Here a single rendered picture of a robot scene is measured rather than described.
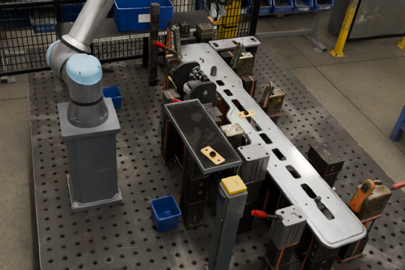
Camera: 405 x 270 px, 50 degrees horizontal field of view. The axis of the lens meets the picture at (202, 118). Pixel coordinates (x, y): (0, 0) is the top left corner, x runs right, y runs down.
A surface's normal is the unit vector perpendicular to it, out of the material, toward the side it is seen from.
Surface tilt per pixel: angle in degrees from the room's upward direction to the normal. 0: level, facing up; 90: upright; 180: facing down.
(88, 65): 8
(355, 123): 0
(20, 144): 0
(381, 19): 89
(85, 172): 90
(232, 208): 90
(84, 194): 90
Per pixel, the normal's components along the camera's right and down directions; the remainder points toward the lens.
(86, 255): 0.09, -0.80
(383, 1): 0.41, 0.58
